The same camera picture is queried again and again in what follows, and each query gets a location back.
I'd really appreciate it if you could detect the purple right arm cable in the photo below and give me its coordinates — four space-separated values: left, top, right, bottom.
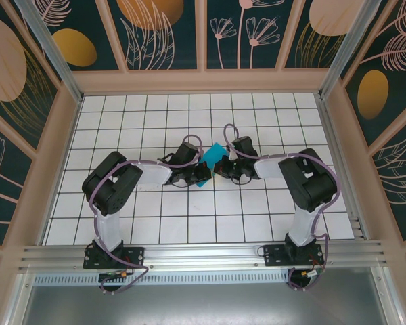
223 123 342 293

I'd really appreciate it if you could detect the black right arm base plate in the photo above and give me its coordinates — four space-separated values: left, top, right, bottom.
263 244 325 267

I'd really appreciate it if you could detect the grey metal panel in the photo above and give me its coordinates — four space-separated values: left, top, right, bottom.
20 284 393 325

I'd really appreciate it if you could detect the slotted grey cable duct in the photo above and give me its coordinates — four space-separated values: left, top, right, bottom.
33 269 292 286

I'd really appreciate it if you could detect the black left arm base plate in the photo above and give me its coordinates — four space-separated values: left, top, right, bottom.
83 246 145 270

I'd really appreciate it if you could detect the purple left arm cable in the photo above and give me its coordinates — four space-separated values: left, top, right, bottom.
87 134 153 296

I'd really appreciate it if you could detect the blue square paper sheet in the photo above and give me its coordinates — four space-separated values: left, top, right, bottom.
194 142 229 190

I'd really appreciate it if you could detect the aluminium frame post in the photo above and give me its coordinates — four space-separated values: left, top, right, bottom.
13 0 85 103
317 0 384 100

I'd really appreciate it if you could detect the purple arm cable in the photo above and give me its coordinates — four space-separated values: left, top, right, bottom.
87 134 153 296
223 123 342 293

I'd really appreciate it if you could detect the aluminium mounting rail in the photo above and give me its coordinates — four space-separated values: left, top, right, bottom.
18 240 392 272

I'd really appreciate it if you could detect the aluminium side rail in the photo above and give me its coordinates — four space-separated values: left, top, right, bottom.
315 94 371 241

